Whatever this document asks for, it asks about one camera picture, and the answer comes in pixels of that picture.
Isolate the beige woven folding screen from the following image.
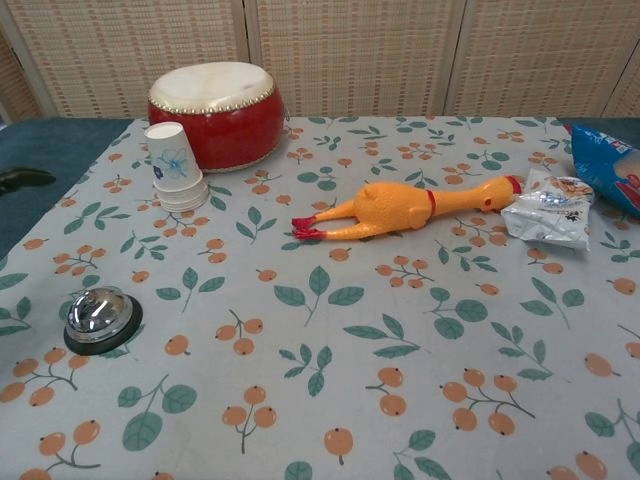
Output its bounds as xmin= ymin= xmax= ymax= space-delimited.
xmin=0 ymin=0 xmax=640 ymax=124

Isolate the floral fruit print tablecloth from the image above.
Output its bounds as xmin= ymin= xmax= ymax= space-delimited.
xmin=0 ymin=115 xmax=640 ymax=480

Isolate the silver white snack packet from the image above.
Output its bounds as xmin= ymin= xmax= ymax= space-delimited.
xmin=501 ymin=168 xmax=596 ymax=253

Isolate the blue snack bag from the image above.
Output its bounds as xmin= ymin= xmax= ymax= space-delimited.
xmin=569 ymin=122 xmax=640 ymax=219

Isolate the silver call bell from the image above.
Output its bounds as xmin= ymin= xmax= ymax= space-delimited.
xmin=63 ymin=286 xmax=144 ymax=357

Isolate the red drum with white skin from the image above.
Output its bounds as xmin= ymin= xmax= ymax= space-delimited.
xmin=147 ymin=61 xmax=288 ymax=174

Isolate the yellow rubber chicken toy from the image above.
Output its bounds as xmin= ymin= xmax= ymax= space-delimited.
xmin=292 ymin=174 xmax=523 ymax=242

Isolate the stack of white paper cups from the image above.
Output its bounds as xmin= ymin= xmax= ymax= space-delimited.
xmin=144 ymin=121 xmax=209 ymax=214

